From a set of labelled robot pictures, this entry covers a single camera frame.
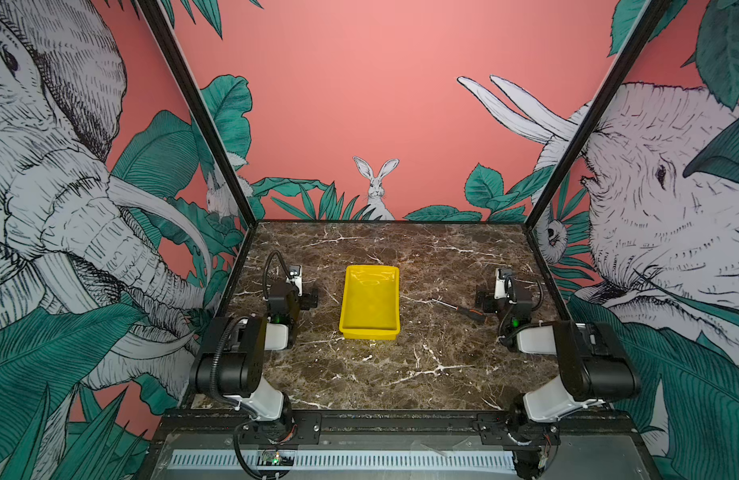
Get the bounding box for white slotted cable duct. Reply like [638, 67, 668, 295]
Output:
[167, 449, 515, 474]

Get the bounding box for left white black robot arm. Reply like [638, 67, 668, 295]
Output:
[189, 250, 318, 445]

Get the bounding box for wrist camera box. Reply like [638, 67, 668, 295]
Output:
[495, 268, 513, 300]
[286, 265, 303, 296]

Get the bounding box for left black corner post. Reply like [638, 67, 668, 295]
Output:
[137, 0, 258, 229]

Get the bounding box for right black corner post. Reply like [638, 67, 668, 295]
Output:
[523, 0, 671, 231]

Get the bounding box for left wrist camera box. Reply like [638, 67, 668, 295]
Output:
[286, 265, 303, 296]

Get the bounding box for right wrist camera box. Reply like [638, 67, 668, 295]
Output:
[495, 268, 513, 300]

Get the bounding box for yellow plastic bin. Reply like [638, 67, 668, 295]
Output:
[339, 265, 401, 341]

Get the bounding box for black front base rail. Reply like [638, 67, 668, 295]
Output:
[139, 409, 659, 479]

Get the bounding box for black corner post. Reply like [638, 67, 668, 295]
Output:
[523, 0, 671, 231]
[137, 0, 258, 229]

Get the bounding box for red black handled screwdriver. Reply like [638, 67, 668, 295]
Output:
[433, 299, 487, 324]

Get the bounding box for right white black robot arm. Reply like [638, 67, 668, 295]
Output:
[477, 268, 641, 447]

